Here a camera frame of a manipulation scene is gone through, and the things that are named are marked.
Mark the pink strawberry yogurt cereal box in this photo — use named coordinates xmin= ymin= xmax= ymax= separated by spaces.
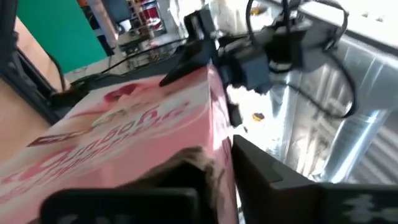
xmin=0 ymin=63 xmax=240 ymax=224

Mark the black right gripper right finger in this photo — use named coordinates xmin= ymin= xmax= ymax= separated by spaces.
xmin=231 ymin=134 xmax=321 ymax=224

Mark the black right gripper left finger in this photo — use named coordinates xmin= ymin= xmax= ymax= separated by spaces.
xmin=39 ymin=186 xmax=200 ymax=224

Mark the black aluminium table frame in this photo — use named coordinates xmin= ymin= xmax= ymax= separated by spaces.
xmin=0 ymin=0 xmax=63 ymax=125

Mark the green floor mat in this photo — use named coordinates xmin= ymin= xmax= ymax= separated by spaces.
xmin=17 ymin=0 xmax=108 ymax=74

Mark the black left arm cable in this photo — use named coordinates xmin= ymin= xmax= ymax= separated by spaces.
xmin=245 ymin=0 xmax=358 ymax=119

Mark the shelf with red containers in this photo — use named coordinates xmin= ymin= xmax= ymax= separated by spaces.
xmin=126 ymin=0 xmax=167 ymax=35

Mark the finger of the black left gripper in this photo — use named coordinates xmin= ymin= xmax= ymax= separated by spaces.
xmin=228 ymin=101 xmax=244 ymax=128
xmin=159 ymin=39 xmax=217 ymax=88

